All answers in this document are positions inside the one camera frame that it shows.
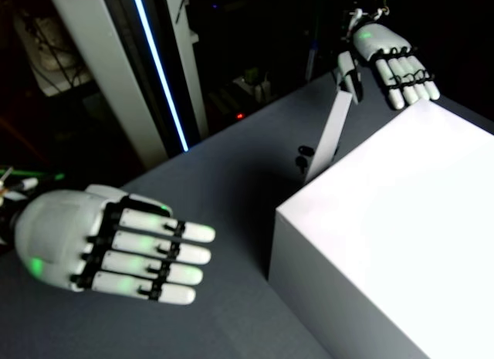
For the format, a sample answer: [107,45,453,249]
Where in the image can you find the white box flap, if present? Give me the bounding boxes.
[304,91,353,182]

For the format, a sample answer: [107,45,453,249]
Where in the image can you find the small black object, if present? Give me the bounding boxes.
[295,144,316,174]

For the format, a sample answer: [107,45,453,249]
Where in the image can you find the large white box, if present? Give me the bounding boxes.
[269,99,494,359]

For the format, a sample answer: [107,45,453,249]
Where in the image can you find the white power strip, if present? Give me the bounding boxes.
[231,67,273,103]

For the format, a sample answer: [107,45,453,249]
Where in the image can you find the grey table cloth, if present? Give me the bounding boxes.
[0,69,494,359]

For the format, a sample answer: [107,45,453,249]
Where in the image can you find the blue-white light strip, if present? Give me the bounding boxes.
[130,0,190,152]

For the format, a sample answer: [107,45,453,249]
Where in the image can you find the white upright column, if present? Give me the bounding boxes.
[46,0,211,169]

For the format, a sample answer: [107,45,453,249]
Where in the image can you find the white device with cables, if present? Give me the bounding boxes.
[13,9,93,97]

